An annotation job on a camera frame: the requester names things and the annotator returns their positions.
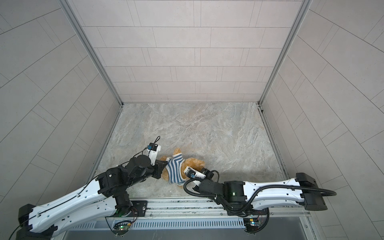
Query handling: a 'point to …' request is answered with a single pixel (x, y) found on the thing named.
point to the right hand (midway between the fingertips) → (191, 173)
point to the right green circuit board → (252, 224)
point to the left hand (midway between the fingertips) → (171, 164)
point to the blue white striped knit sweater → (174, 169)
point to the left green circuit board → (121, 228)
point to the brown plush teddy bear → (192, 163)
